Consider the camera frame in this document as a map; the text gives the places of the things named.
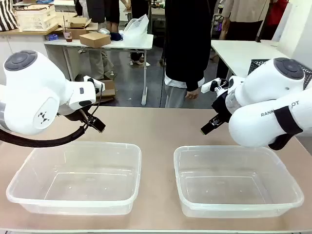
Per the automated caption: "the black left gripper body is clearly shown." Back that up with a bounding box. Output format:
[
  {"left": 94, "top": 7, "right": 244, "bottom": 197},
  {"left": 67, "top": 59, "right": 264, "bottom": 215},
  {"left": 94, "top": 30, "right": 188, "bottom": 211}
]
[{"left": 58, "top": 109, "right": 90, "bottom": 122}]

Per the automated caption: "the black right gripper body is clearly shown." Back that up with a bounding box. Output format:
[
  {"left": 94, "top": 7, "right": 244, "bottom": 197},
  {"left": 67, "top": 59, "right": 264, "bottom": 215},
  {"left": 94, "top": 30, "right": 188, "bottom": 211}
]
[{"left": 211, "top": 90, "right": 232, "bottom": 121}]

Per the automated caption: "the dark grey lattice basket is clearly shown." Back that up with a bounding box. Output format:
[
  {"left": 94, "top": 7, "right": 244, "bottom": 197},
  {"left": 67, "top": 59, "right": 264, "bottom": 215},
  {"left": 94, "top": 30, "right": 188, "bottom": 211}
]
[{"left": 248, "top": 59, "right": 312, "bottom": 91}]

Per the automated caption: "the cardboard box on floor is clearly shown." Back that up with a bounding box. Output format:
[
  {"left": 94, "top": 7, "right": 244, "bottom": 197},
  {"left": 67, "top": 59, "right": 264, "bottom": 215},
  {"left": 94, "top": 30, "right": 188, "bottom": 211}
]
[{"left": 94, "top": 79, "right": 117, "bottom": 103}]

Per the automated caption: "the clear plastic bin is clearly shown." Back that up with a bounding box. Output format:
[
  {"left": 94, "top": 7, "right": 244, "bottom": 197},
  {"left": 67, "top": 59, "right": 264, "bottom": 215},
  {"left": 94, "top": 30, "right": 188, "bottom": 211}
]
[
  {"left": 6, "top": 140, "right": 142, "bottom": 216},
  {"left": 173, "top": 145, "right": 305, "bottom": 218}
]

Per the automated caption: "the large white table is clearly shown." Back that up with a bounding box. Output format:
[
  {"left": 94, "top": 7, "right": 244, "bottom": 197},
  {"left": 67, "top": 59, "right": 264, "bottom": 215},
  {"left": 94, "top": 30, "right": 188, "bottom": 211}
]
[{"left": 211, "top": 39, "right": 312, "bottom": 79}]

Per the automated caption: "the closed cardboard box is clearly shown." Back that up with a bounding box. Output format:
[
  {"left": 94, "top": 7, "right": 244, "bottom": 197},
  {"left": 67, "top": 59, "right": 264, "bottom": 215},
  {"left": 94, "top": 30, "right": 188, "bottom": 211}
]
[{"left": 79, "top": 31, "right": 112, "bottom": 48}]

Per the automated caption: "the person in black top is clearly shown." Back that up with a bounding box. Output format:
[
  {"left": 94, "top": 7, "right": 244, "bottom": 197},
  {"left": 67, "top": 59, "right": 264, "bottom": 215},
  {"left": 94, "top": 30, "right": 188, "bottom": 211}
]
[{"left": 163, "top": 0, "right": 212, "bottom": 108}]

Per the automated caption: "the drink cup with straw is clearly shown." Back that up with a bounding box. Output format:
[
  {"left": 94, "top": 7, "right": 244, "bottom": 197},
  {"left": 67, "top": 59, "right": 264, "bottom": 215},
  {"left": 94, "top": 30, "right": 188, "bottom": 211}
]
[{"left": 62, "top": 16, "right": 74, "bottom": 43}]

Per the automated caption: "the white cabinet with wooden top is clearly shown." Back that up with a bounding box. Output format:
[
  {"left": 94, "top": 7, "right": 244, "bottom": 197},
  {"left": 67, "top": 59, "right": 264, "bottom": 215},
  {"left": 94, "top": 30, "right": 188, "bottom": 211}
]
[{"left": 0, "top": 24, "right": 64, "bottom": 86}]

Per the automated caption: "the flat cardboard sheet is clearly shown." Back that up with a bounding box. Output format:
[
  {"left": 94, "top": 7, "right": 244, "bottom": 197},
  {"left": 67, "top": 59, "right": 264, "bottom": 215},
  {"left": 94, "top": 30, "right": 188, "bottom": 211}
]
[{"left": 45, "top": 23, "right": 64, "bottom": 35}]

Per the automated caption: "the dark blue cloth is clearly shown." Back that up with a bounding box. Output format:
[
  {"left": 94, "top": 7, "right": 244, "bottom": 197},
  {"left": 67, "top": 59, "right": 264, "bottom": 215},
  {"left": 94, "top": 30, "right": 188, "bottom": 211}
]
[{"left": 109, "top": 31, "right": 124, "bottom": 41}]

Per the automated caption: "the open cardboard box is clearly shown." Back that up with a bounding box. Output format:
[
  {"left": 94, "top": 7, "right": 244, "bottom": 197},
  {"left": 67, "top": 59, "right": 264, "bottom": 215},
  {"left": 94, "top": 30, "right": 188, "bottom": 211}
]
[{"left": 63, "top": 16, "right": 98, "bottom": 39}]

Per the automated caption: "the white table with leg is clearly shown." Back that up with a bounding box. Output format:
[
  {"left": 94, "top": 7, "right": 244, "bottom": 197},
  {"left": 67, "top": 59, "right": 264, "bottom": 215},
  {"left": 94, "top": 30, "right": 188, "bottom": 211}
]
[{"left": 43, "top": 33, "right": 154, "bottom": 106}]

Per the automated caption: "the person in beige jacket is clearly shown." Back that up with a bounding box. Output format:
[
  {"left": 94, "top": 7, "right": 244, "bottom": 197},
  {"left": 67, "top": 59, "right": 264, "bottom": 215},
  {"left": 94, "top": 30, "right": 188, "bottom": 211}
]
[{"left": 219, "top": 0, "right": 265, "bottom": 42}]

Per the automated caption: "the black pole stand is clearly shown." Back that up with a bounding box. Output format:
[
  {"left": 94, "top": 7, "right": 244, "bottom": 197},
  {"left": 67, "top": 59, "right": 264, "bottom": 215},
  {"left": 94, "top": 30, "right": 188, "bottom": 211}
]
[{"left": 257, "top": 0, "right": 272, "bottom": 41}]

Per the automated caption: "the white plastic crate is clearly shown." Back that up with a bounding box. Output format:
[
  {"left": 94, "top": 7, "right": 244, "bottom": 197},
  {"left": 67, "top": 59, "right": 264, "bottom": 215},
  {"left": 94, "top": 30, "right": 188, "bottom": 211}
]
[{"left": 15, "top": 4, "right": 59, "bottom": 32}]

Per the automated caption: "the white plastic bag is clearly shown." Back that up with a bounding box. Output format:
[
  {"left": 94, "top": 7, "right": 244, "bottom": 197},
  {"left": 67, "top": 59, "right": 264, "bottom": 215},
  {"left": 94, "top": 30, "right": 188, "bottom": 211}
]
[{"left": 122, "top": 14, "right": 150, "bottom": 39}]

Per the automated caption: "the person in red top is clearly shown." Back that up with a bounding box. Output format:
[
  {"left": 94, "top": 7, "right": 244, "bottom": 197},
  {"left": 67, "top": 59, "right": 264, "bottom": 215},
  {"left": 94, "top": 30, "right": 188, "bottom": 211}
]
[{"left": 266, "top": 0, "right": 290, "bottom": 41}]

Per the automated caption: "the person in beige trousers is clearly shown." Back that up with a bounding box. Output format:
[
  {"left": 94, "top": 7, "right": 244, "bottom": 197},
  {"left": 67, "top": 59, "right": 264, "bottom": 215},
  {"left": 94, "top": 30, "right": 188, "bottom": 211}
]
[{"left": 85, "top": 0, "right": 120, "bottom": 81}]

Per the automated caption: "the black white striped bag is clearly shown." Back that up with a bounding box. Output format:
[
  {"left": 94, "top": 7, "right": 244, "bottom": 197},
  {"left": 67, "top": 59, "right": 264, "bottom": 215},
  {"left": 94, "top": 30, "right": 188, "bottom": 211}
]
[{"left": 0, "top": 0, "right": 19, "bottom": 32}]

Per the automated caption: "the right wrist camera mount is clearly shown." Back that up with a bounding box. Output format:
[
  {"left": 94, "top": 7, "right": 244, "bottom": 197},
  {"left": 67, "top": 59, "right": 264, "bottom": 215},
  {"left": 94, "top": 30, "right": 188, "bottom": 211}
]
[{"left": 201, "top": 77, "right": 230, "bottom": 95}]

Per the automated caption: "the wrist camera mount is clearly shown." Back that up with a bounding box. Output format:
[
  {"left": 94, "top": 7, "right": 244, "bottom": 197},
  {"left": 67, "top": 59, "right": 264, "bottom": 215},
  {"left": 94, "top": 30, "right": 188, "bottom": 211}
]
[
  {"left": 201, "top": 77, "right": 230, "bottom": 95},
  {"left": 82, "top": 75, "right": 106, "bottom": 91}
]

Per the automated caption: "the black left arm cable sleeve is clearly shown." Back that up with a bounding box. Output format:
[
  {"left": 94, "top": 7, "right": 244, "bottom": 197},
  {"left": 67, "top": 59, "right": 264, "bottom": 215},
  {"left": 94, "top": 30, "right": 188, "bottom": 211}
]
[{"left": 0, "top": 84, "right": 103, "bottom": 149}]

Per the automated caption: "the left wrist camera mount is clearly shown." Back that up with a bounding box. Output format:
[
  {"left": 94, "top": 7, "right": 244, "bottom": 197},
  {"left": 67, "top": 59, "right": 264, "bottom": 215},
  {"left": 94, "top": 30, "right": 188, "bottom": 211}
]
[{"left": 82, "top": 75, "right": 106, "bottom": 91}]

